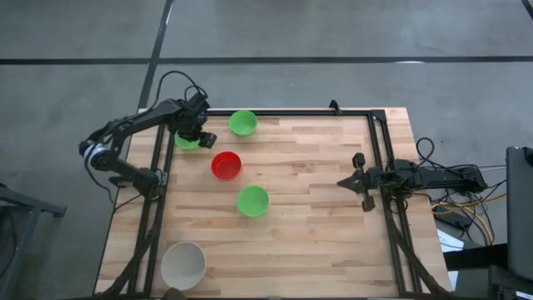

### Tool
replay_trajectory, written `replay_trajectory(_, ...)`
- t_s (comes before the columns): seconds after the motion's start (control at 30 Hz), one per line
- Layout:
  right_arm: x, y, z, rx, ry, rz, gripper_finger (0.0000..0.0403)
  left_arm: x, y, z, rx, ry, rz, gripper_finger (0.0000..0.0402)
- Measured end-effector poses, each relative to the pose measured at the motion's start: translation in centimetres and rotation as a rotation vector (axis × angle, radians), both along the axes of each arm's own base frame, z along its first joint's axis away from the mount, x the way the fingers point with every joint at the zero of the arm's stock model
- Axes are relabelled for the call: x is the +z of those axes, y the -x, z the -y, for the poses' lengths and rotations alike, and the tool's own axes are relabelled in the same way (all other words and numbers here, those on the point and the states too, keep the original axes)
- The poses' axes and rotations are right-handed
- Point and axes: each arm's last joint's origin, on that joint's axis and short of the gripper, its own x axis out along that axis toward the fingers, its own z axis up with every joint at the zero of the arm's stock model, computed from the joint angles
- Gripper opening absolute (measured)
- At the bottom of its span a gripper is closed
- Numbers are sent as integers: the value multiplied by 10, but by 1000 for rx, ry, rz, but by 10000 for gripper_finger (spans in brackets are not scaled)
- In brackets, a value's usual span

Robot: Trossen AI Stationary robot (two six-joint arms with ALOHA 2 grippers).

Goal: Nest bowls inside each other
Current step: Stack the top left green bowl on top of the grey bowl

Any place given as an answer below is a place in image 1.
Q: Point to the large white bowl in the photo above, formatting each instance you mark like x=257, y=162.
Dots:
x=183, y=265

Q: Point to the grey metal side stand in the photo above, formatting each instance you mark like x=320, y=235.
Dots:
x=25, y=204

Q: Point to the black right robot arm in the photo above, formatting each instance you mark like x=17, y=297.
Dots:
x=449, y=179

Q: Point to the black aluminium table frame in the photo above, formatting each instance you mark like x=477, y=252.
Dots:
x=379, y=146

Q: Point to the black equipment box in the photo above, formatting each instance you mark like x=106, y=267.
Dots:
x=510, y=283

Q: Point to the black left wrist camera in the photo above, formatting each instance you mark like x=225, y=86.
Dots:
x=198, y=102

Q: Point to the black frame clamp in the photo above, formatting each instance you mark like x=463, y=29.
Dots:
x=334, y=107

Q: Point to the white paper sheet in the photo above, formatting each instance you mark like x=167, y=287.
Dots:
x=449, y=241

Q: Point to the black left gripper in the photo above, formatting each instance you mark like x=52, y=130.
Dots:
x=187, y=121

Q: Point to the green plastic bowl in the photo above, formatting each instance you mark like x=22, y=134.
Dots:
x=186, y=144
x=252, y=201
x=243, y=123

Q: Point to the red plastic bowl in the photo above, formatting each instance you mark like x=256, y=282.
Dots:
x=226, y=165

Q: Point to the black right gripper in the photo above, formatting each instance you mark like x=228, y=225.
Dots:
x=377, y=178

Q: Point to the dark grey monitor case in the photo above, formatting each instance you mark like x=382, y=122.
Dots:
x=520, y=208

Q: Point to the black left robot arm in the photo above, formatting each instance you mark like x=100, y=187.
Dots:
x=137, y=118

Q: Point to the black power brick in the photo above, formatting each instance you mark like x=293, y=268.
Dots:
x=451, y=219

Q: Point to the black low shelf board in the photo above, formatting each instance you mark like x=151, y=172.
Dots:
x=474, y=256

